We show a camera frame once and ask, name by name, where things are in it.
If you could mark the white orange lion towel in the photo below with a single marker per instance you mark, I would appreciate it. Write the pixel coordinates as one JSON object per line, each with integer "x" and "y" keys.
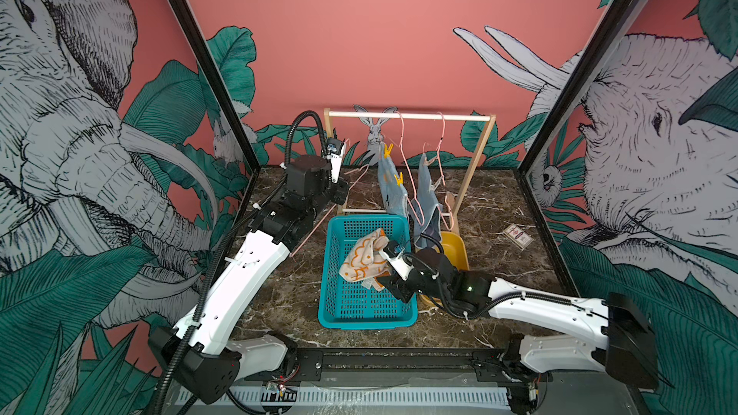
{"x": 364, "y": 263}

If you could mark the small card box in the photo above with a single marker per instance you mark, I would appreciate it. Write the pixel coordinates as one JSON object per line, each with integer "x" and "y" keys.
{"x": 518, "y": 236}

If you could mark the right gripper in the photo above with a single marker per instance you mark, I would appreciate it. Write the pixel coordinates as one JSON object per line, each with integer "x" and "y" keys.
{"x": 396, "y": 285}

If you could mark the teal plastic basket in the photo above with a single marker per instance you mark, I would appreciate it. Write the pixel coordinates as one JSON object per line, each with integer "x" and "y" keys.
{"x": 349, "y": 305}

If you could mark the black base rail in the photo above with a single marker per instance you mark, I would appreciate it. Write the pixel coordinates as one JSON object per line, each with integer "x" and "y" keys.
{"x": 486, "y": 365}

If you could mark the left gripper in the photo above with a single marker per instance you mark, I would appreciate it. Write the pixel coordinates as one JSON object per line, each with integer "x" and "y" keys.
{"x": 340, "y": 192}

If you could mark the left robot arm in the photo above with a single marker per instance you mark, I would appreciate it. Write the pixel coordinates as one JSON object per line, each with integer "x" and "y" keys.
{"x": 198, "y": 352}

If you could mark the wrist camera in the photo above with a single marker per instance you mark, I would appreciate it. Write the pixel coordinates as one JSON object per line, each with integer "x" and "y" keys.
{"x": 335, "y": 152}
{"x": 394, "y": 256}

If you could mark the blue towel right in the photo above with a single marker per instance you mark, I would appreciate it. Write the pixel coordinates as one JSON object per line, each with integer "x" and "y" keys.
{"x": 427, "y": 227}

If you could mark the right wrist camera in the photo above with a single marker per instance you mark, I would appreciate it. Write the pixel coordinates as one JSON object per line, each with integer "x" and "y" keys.
{"x": 394, "y": 256}

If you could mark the blue towel left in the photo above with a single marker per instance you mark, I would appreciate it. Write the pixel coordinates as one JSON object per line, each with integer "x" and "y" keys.
{"x": 394, "y": 197}

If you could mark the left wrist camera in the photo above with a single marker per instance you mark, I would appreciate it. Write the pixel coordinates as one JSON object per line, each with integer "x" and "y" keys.
{"x": 335, "y": 152}

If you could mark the yellow plastic tray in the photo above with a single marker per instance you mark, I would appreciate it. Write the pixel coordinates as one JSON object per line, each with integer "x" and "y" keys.
{"x": 452, "y": 253}

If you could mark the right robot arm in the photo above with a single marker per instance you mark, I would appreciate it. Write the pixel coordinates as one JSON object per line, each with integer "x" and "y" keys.
{"x": 610, "y": 335}

